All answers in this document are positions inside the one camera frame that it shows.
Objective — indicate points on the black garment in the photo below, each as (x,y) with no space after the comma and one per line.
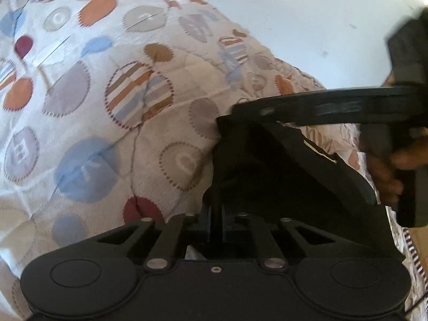
(284,174)

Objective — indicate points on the printed patchwork quilt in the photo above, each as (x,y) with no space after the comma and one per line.
(117,107)

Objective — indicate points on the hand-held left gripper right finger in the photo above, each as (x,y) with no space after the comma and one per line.
(257,234)

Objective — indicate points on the person's right hand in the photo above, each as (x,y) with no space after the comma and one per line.
(384,177)

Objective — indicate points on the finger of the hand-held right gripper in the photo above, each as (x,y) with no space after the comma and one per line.
(321,107)

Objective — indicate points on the striped bed sheet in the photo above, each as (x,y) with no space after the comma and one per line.
(416,260)

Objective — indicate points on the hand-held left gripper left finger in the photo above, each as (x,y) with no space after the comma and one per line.
(174,232)

